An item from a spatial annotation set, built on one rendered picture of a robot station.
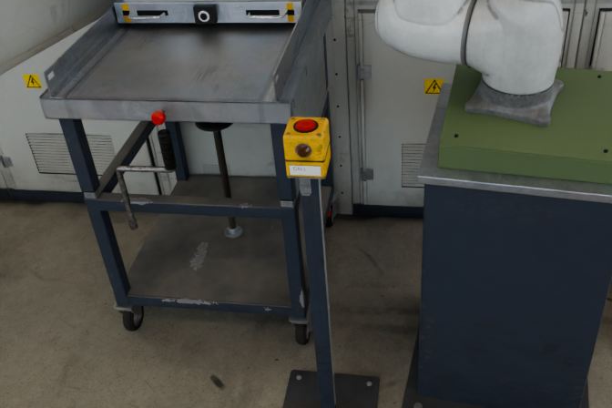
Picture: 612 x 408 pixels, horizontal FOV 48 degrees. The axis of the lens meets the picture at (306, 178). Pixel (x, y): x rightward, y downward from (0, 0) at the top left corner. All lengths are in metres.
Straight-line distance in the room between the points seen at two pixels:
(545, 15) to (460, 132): 0.29
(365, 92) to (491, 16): 0.88
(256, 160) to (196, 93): 0.89
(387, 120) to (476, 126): 0.83
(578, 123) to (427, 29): 0.38
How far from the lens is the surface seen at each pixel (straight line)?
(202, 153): 2.55
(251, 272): 2.12
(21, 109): 2.74
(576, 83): 1.72
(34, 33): 2.10
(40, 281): 2.59
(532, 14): 1.46
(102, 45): 2.01
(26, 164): 2.88
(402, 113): 2.31
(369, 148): 2.39
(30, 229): 2.85
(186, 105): 1.64
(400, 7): 1.53
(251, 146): 2.48
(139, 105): 1.68
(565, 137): 1.53
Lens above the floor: 1.59
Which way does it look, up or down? 35 degrees down
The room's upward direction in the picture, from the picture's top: 5 degrees counter-clockwise
